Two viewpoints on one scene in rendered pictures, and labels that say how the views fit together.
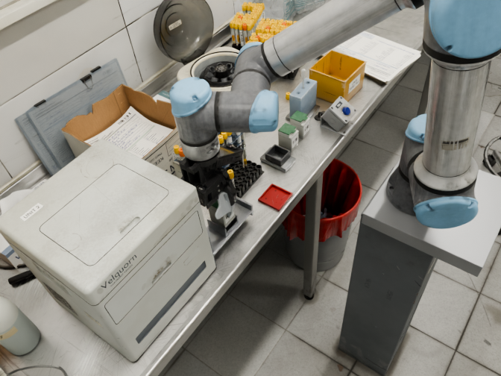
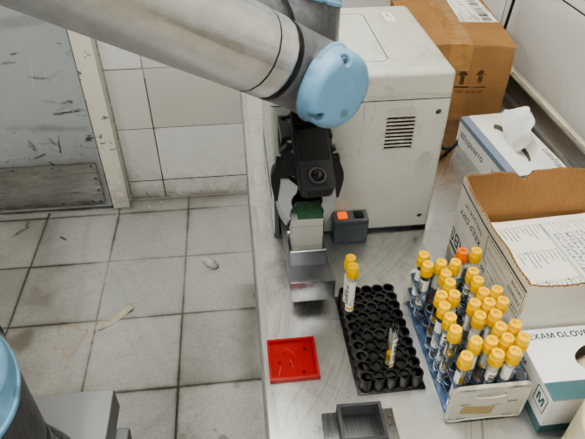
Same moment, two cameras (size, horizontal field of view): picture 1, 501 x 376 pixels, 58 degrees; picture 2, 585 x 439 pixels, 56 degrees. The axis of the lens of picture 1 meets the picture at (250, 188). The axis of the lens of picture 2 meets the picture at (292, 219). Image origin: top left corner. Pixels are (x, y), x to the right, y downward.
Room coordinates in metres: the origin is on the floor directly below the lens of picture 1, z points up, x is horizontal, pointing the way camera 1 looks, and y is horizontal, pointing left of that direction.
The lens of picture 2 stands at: (1.12, -0.40, 1.52)
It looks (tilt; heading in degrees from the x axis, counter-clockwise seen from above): 40 degrees down; 133
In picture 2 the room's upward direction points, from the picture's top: straight up
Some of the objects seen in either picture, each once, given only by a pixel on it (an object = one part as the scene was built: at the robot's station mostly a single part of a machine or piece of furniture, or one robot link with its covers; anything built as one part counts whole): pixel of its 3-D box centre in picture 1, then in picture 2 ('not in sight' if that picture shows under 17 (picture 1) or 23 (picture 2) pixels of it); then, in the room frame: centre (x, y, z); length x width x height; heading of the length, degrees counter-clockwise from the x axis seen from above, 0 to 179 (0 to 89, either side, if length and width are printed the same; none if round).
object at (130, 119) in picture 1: (133, 140); (572, 254); (1.00, 0.32, 0.95); 0.29 x 0.25 x 0.15; 50
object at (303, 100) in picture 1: (303, 101); not in sight; (1.13, -0.19, 0.92); 0.10 x 0.07 x 0.10; 142
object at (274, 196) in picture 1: (275, 197); (292, 359); (0.79, -0.06, 0.88); 0.07 x 0.07 x 0.01; 50
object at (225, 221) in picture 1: (221, 210); (305, 226); (0.69, 0.07, 0.97); 0.05 x 0.04 x 0.06; 50
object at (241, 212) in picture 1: (218, 230); (304, 242); (0.67, 0.09, 0.92); 0.21 x 0.07 x 0.05; 140
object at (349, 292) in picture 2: (231, 171); (380, 314); (0.86, 0.05, 0.93); 0.17 x 0.09 x 0.11; 140
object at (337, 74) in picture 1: (336, 78); not in sight; (1.23, -0.32, 0.93); 0.13 x 0.13 x 0.10; 47
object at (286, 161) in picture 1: (277, 157); (360, 428); (0.93, -0.09, 0.89); 0.09 x 0.05 x 0.04; 48
